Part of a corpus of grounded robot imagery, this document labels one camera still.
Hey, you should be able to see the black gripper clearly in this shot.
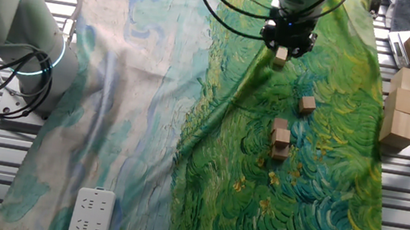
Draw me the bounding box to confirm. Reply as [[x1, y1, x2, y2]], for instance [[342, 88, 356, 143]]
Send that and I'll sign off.
[[257, 7, 322, 62]]

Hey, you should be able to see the painted landscape cloth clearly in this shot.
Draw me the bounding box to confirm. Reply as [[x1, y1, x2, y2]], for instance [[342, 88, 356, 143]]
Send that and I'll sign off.
[[0, 0, 410, 230]]

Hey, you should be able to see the white power strip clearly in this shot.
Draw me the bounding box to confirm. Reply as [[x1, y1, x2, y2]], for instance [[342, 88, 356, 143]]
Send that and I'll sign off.
[[66, 184, 118, 230]]

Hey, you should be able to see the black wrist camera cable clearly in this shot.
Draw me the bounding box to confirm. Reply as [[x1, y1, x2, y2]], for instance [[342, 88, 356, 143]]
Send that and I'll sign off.
[[183, 0, 352, 55]]

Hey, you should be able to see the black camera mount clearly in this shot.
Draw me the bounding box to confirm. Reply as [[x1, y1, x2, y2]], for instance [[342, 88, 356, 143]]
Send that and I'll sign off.
[[367, 0, 387, 19]]

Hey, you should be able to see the grey conduit hose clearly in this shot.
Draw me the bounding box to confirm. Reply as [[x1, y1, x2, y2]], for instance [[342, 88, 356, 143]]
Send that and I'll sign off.
[[21, 0, 84, 46]]

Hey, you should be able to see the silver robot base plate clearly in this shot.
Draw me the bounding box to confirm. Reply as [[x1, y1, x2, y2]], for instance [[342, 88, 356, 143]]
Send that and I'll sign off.
[[0, 74, 55, 127]]

